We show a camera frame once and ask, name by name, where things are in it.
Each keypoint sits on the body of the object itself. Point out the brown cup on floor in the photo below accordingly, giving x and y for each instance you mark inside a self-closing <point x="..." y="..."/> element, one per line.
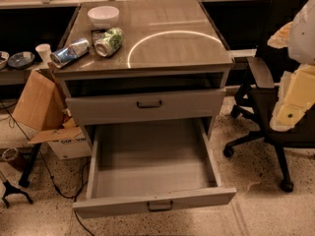
<point x="14" y="158"/>

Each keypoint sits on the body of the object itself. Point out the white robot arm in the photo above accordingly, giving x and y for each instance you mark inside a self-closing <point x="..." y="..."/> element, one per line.
<point x="301" y="43"/>

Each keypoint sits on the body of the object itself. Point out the black office chair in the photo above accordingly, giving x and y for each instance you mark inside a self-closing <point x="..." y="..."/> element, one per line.
<point x="258" y="92"/>

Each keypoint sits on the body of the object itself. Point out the small bowl at left edge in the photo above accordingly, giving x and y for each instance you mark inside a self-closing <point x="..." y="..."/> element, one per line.
<point x="4" y="56"/>

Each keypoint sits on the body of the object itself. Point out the white bowl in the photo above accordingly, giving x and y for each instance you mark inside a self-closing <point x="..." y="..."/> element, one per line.
<point x="104" y="17"/>

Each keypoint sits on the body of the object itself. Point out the dark plate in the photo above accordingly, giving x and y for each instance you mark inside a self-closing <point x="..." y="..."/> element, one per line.
<point x="21" y="60"/>

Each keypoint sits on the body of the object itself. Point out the open grey middle drawer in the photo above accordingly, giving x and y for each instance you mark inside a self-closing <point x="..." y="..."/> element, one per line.
<point x="151" y="167"/>

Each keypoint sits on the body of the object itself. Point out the grey drawer cabinet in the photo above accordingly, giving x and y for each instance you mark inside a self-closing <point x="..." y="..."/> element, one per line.
<point x="169" y="45"/>

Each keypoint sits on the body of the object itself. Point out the white paper cup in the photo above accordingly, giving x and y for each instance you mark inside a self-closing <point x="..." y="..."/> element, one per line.
<point x="44" y="52"/>

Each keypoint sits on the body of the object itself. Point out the green silver can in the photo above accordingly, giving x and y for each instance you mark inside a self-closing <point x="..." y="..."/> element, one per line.
<point x="109" y="42"/>

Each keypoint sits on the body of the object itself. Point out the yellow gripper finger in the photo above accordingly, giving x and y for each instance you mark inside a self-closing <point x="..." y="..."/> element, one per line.
<point x="280" y="38"/>
<point x="296" y="96"/>

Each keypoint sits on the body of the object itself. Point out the brown cardboard box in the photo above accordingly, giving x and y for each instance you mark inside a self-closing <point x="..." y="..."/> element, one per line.
<point x="41" y="107"/>

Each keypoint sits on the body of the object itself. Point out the white printed cardboard box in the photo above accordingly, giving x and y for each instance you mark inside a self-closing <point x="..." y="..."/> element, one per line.
<point x="71" y="147"/>

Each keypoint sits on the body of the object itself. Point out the grey top drawer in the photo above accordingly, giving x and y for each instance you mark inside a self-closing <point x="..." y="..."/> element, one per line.
<point x="138" y="107"/>

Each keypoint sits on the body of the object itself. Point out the black tripod stand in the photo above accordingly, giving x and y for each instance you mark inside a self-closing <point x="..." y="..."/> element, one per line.
<point x="11" y="190"/>

